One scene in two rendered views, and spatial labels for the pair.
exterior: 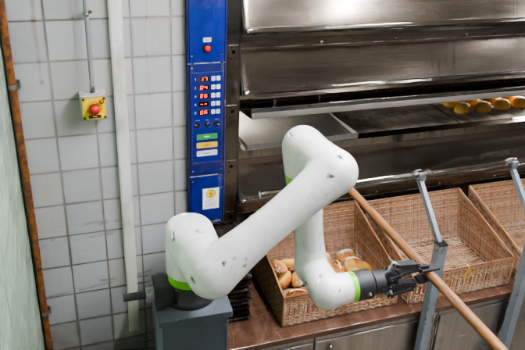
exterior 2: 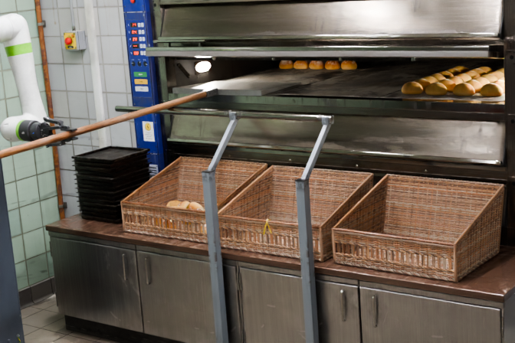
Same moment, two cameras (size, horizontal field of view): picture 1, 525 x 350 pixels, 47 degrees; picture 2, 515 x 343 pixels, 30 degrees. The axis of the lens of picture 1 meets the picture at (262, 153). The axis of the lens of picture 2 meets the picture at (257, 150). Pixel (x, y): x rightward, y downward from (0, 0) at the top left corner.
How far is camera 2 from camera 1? 4.23 m
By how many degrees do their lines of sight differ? 55
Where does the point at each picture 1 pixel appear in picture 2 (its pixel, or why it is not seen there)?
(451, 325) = (254, 285)
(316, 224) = (19, 83)
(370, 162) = (279, 125)
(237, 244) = not seen: outside the picture
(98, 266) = not seen: hidden behind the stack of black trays
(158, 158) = (117, 89)
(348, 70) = (239, 25)
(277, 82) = (185, 32)
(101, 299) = not seen: hidden behind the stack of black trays
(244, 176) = (177, 118)
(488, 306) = (290, 276)
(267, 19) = not seen: outside the picture
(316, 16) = not seen: outside the picture
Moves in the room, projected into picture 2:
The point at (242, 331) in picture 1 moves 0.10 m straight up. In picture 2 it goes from (102, 227) to (100, 207)
